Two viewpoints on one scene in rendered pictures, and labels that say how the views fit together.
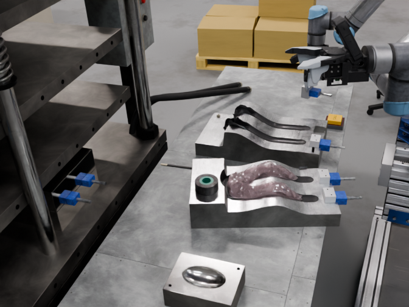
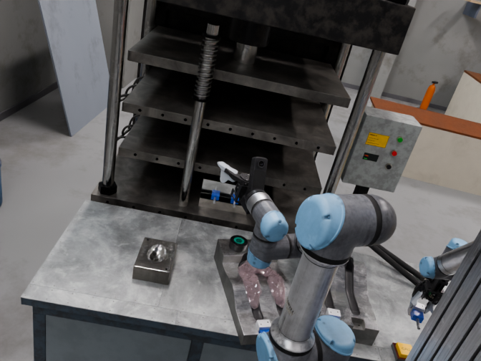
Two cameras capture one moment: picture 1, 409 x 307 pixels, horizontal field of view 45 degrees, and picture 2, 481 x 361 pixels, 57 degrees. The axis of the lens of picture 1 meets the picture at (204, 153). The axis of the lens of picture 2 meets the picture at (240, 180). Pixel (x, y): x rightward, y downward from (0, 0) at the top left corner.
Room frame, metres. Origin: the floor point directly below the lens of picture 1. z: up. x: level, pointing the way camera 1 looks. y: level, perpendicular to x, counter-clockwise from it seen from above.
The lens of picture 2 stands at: (0.61, -1.44, 2.11)
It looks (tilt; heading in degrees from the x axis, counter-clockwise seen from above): 28 degrees down; 65
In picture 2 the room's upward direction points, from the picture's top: 13 degrees clockwise
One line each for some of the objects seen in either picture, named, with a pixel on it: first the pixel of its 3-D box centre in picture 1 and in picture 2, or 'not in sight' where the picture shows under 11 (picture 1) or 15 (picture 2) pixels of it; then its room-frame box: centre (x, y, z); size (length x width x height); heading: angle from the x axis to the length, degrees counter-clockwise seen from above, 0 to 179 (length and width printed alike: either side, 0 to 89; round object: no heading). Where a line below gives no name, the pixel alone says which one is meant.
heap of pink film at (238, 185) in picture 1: (263, 179); (261, 278); (1.38, -0.20, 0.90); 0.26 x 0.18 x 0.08; 87
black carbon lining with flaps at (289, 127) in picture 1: (265, 124); (338, 278); (1.72, -0.25, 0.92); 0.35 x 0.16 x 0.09; 70
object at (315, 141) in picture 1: (327, 145); (333, 326); (1.58, -0.48, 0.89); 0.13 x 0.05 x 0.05; 70
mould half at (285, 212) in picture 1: (262, 190); (257, 286); (1.37, -0.20, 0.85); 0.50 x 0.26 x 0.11; 87
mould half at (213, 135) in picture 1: (262, 133); (336, 285); (1.73, -0.24, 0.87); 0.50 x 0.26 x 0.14; 70
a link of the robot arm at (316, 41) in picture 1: (316, 38); not in sight; (1.98, -0.50, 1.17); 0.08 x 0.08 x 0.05
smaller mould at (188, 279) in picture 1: (205, 285); (155, 260); (0.97, 0.02, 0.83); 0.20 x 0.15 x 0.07; 70
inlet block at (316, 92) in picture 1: (317, 92); (416, 317); (1.95, -0.51, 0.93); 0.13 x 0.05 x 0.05; 56
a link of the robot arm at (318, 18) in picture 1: (318, 20); (454, 254); (1.98, -0.50, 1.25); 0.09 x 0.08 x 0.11; 78
